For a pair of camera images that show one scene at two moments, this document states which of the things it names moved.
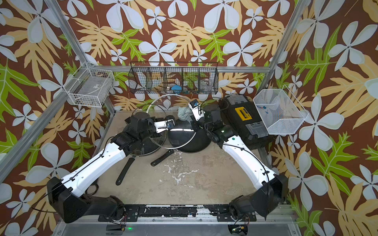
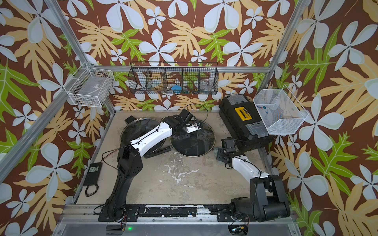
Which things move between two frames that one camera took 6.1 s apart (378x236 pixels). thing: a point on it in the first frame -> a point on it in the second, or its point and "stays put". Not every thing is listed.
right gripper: [195, 124] -> [220, 152]
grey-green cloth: [185, 114] -> [215, 150]
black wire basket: [174, 77] stays put
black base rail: [134, 212] stays put
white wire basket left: [89, 87] stays put
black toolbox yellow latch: [242, 113] stays put
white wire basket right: [281, 113] stays put
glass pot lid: [174, 107] -> [200, 142]
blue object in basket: [176, 89] stays put
